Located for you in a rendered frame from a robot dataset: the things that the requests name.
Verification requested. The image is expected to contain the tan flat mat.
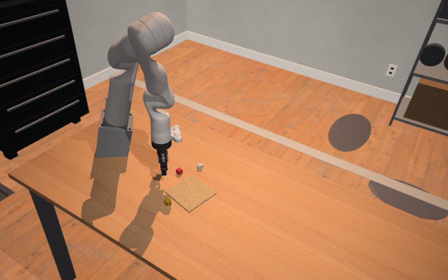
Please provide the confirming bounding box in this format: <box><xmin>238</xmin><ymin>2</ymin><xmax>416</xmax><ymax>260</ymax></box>
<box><xmin>165</xmin><ymin>175</ymin><xmax>216</xmax><ymax>212</ymax></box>

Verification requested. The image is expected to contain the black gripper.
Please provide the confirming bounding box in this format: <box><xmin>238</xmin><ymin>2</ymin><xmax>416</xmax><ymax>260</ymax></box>
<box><xmin>151</xmin><ymin>140</ymin><xmax>172</xmax><ymax>176</ymax></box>

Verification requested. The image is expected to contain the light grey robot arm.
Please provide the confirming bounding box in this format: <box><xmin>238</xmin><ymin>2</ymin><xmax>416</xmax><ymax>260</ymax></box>
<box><xmin>104</xmin><ymin>12</ymin><xmax>182</xmax><ymax>144</ymax></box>

